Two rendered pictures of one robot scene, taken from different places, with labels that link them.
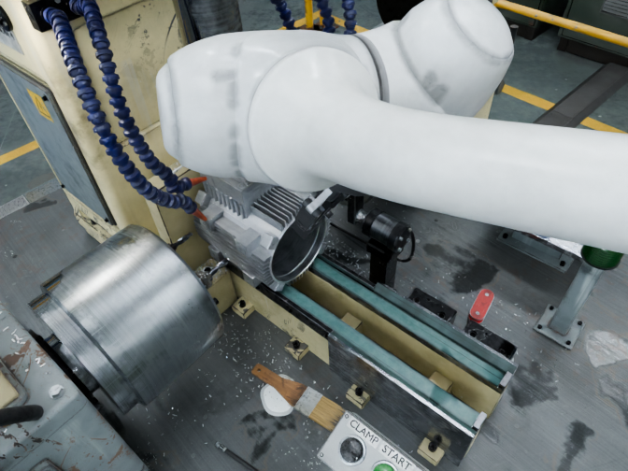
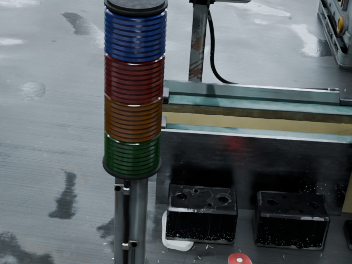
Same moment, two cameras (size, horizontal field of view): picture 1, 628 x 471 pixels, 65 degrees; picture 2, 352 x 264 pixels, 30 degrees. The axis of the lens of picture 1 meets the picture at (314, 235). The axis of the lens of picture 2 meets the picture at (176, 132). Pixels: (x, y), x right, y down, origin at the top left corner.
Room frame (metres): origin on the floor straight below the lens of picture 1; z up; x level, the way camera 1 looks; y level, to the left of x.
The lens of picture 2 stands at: (0.99, -0.87, 1.44)
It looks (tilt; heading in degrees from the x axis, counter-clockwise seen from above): 32 degrees down; 136
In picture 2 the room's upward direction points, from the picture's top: 4 degrees clockwise
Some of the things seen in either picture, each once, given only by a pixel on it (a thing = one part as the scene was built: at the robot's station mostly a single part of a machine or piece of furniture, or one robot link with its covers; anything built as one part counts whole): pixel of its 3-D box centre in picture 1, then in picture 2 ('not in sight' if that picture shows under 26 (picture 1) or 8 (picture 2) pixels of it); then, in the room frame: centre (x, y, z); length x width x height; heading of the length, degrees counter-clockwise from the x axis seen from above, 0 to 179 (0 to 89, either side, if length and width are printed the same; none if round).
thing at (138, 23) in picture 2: not in sight; (135, 28); (0.54, -0.50, 1.19); 0.06 x 0.06 x 0.04
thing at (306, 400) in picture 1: (295, 393); not in sight; (0.43, 0.06, 0.80); 0.21 x 0.05 x 0.01; 53
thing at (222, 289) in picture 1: (212, 287); not in sight; (0.66, 0.23, 0.86); 0.07 x 0.06 x 0.12; 137
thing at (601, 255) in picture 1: (605, 248); (132, 145); (0.54, -0.50, 1.05); 0.06 x 0.06 x 0.04
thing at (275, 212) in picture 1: (263, 222); not in sight; (0.69, 0.10, 1.02); 0.20 x 0.19 x 0.19; 46
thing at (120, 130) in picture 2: not in sight; (133, 109); (0.54, -0.50, 1.10); 0.06 x 0.06 x 0.04
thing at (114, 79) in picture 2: not in sight; (134, 69); (0.54, -0.50, 1.14); 0.06 x 0.06 x 0.04
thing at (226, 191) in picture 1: (241, 178); not in sight; (0.72, 0.13, 1.11); 0.12 x 0.11 x 0.07; 46
